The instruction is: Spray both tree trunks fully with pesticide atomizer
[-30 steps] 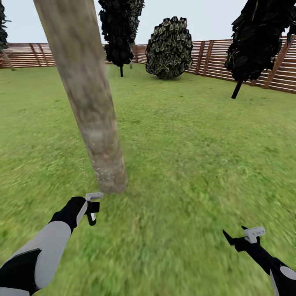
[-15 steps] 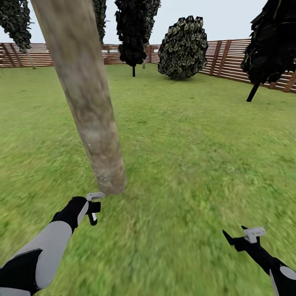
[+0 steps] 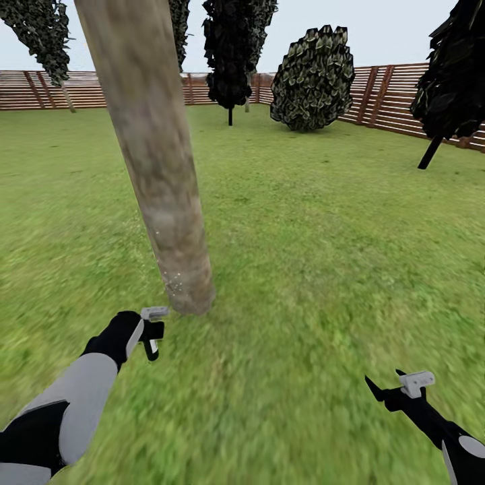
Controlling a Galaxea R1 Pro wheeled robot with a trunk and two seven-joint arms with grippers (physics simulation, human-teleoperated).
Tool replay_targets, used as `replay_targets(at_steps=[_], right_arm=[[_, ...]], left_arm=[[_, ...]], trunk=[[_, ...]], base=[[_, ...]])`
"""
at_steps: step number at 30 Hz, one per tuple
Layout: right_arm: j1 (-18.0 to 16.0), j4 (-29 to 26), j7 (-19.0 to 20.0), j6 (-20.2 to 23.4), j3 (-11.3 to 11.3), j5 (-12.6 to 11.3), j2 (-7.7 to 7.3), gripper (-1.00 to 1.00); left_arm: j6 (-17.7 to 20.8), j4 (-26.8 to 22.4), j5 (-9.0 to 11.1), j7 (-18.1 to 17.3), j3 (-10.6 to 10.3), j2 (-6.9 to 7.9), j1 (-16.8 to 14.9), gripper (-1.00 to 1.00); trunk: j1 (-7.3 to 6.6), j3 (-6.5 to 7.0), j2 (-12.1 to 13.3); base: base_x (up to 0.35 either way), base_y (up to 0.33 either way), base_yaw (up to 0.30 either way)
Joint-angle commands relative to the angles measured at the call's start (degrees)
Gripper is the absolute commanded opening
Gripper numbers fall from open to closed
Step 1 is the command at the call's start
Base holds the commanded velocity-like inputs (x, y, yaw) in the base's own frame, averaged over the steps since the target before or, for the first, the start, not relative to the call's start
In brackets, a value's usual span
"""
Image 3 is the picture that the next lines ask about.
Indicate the bush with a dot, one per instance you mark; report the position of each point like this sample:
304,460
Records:
312,86

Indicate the pesticide atomizer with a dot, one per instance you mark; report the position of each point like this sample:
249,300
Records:
151,349

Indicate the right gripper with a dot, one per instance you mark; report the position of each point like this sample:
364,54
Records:
396,399

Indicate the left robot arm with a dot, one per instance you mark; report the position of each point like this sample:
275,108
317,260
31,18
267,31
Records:
58,426

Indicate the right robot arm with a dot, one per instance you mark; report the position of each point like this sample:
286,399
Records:
463,455

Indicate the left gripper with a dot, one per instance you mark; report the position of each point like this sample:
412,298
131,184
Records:
154,331

